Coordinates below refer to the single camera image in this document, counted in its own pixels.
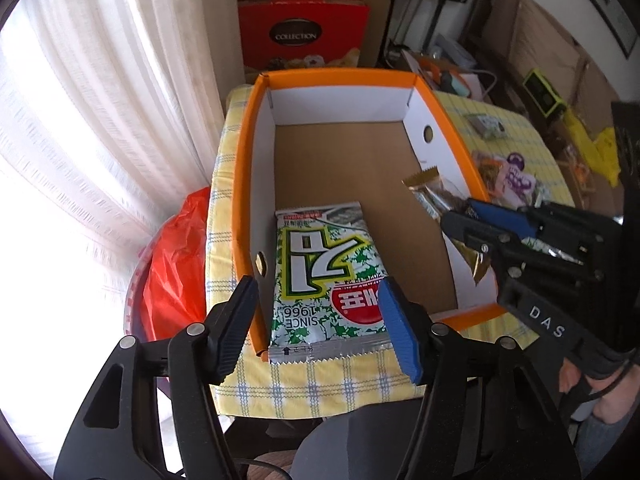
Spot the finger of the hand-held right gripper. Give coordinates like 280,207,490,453
440,210,531,283
465,199,548,241

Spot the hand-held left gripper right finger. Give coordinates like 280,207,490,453
377,277,583,480

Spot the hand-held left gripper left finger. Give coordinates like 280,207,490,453
54,275,261,480

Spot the purple cap drink pouch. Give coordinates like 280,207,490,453
500,152,538,206

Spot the gold snack bar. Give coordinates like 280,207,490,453
402,166,493,285

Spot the green edged brownie packet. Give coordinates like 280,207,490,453
465,112,507,140

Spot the large green white seaweed packet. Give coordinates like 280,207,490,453
267,201,396,365

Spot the orange cardboard box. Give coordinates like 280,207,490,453
231,71,506,361

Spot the person's right forearm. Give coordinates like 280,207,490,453
575,410,640,480

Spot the person's right hand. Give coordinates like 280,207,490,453
557,355,640,426

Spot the red plastic bag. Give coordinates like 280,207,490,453
127,186,216,391

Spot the yellow plaid tablecloth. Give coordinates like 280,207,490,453
206,85,576,418

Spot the yellow plastic bag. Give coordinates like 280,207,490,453
585,127,623,188

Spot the lime green power station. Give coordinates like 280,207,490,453
522,67,568,116

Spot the orange teal device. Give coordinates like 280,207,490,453
420,57,473,96

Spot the grey blue carton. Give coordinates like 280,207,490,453
432,35,476,68

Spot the white flap cardboard box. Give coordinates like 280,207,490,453
400,47,493,103

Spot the brown sofa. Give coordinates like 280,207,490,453
470,0,626,201

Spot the white sheer curtain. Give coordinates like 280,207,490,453
0,0,251,461

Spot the red cookie gift box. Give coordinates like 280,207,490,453
237,0,372,72

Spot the white charging cable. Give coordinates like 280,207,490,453
472,69,498,101

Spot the framed wall painting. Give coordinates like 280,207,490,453
552,0,640,61

